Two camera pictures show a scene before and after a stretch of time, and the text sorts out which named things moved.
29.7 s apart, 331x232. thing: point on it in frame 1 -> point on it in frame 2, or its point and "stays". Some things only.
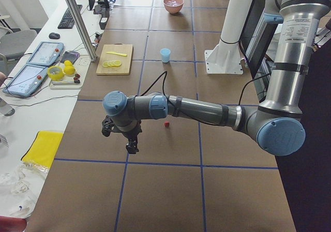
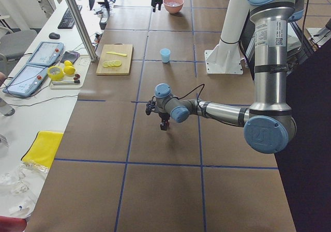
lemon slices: (115, 63) stays
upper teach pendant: (46, 53) stays
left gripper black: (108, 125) -> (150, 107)
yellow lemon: (68, 63) stays
